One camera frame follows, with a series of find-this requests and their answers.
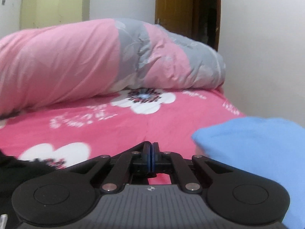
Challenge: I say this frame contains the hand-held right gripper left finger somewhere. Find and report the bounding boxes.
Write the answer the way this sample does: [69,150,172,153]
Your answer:
[69,143,151,193]

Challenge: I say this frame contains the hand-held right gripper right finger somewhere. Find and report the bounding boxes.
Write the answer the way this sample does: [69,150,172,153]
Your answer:
[154,142,235,193]

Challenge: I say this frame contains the black shirt with white print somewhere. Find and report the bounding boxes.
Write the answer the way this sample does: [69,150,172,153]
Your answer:
[0,149,69,229]

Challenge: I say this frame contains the pink floral blanket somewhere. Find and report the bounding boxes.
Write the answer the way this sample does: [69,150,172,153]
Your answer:
[0,87,248,186]

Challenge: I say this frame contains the folded blue garment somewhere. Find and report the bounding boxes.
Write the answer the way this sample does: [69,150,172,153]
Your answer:
[192,117,305,229]

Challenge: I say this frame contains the pink and grey quilt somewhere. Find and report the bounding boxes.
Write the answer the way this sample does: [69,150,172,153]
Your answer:
[0,18,226,115]

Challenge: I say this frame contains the brown wooden door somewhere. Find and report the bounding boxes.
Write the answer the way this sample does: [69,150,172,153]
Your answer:
[155,0,222,52]

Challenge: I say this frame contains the yellow-green wardrobe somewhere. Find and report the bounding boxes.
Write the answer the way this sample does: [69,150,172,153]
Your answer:
[20,0,91,30]

